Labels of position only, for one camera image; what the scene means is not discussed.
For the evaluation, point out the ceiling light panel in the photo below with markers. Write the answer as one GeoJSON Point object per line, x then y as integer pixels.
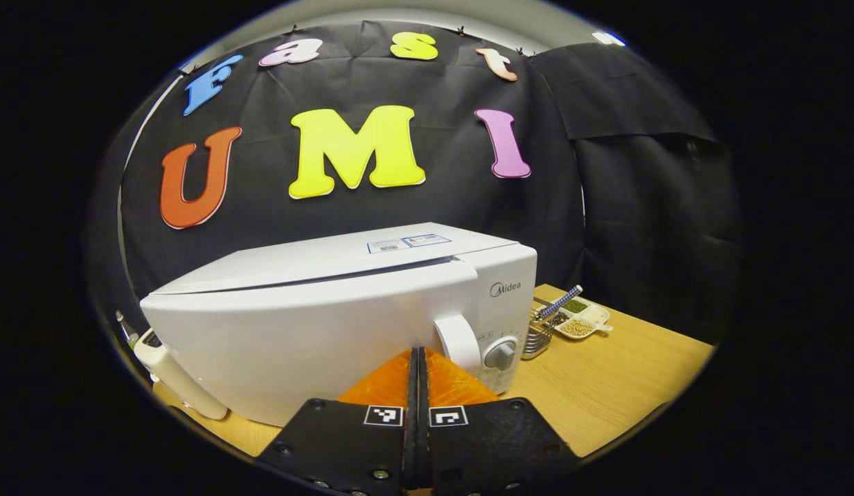
{"type": "Point", "coordinates": [608, 38]}

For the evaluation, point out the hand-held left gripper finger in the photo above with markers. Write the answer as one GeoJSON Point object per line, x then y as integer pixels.
{"type": "Point", "coordinates": [423, 441]}
{"type": "Point", "coordinates": [411, 441]}

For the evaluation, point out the white toaster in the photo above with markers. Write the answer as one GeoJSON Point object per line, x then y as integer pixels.
{"type": "Point", "coordinates": [185, 386]}

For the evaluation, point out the white microwave oven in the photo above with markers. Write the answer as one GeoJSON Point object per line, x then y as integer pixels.
{"type": "Point", "coordinates": [296, 331]}

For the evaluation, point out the black backdrop cloth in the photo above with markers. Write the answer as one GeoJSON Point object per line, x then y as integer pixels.
{"type": "Point", "coordinates": [451, 138]}

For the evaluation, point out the green label drink bottle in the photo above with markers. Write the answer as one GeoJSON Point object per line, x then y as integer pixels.
{"type": "Point", "coordinates": [128, 336]}

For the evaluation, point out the white divided dish of beans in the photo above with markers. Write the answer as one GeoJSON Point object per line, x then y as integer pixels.
{"type": "Point", "coordinates": [585, 320]}

